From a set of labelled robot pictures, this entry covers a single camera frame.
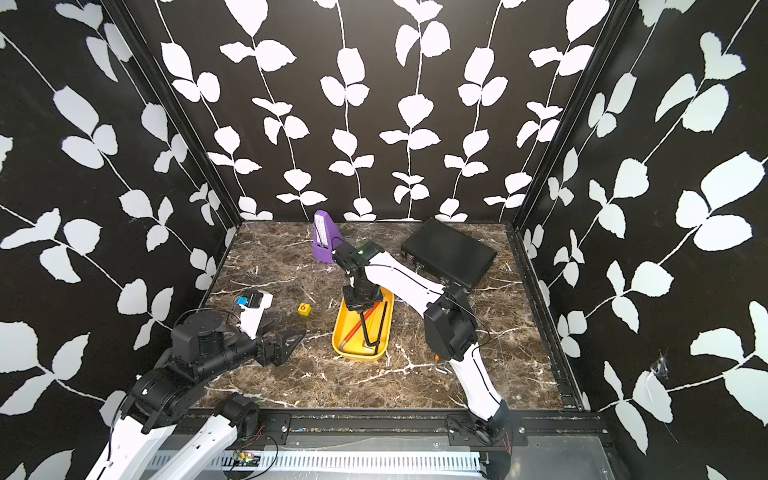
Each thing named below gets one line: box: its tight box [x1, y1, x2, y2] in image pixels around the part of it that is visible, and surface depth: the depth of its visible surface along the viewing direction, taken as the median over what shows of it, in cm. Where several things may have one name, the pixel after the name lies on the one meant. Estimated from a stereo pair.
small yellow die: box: [297, 302, 312, 317], surface depth 96 cm
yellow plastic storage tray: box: [332, 287, 395, 360], surface depth 91 cm
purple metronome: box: [311, 210, 343, 264], surface depth 103 cm
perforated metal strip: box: [211, 451, 482, 470], surface depth 71 cm
